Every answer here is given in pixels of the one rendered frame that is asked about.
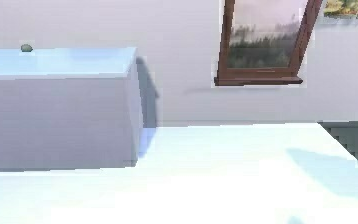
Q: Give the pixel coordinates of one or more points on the white worktop counter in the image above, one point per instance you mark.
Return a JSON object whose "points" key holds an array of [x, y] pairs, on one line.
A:
{"points": [[187, 173]]}

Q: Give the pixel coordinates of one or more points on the brown framed window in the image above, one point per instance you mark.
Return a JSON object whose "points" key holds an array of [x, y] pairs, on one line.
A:
{"points": [[263, 40]]}

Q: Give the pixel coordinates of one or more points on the white box-shaped cabinet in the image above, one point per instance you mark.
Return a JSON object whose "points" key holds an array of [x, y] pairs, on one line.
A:
{"points": [[60, 120]]}

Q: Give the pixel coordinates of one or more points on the small grey-green round lump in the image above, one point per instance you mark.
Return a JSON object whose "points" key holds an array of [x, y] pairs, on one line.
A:
{"points": [[26, 48]]}

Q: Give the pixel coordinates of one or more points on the framed landscape picture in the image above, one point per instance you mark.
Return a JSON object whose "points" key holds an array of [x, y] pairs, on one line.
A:
{"points": [[347, 8]]}

